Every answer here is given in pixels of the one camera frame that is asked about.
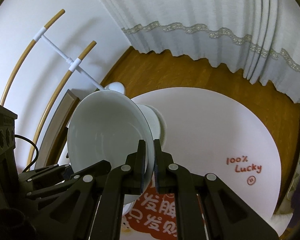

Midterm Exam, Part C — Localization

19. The grey curtain panel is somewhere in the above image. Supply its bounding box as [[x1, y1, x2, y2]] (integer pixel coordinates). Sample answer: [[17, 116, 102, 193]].
[[245, 0, 300, 105], [85, 0, 260, 85]]

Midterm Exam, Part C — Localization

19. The pink printed tablecloth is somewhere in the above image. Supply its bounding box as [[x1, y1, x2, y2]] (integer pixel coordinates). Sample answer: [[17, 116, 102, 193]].
[[122, 87, 282, 240]]

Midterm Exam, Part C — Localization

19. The large white bowl grey band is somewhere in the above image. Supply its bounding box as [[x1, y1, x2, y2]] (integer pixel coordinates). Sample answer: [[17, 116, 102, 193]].
[[67, 91, 167, 205]]

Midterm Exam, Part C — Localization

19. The white under cloth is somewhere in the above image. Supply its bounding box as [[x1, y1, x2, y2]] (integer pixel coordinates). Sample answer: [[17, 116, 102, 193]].
[[270, 212, 294, 230]]

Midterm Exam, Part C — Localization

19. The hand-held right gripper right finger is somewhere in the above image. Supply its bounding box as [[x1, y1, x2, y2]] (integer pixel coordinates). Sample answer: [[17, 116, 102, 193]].
[[153, 139, 278, 240]]

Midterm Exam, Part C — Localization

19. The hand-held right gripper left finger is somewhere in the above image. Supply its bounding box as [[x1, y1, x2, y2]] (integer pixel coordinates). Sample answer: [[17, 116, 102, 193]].
[[39, 139, 148, 240]]

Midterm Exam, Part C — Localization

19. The wooden bar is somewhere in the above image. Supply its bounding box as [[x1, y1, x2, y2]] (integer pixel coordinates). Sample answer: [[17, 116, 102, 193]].
[[31, 41, 97, 170], [0, 9, 65, 105]]

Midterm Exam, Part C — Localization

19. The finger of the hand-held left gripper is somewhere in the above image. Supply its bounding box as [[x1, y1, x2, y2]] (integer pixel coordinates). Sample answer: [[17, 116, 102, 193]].
[[27, 177, 83, 199], [18, 164, 73, 183]]

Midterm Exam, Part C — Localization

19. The black cable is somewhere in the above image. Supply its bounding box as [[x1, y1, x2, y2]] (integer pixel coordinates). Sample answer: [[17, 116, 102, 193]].
[[14, 134, 40, 173]]

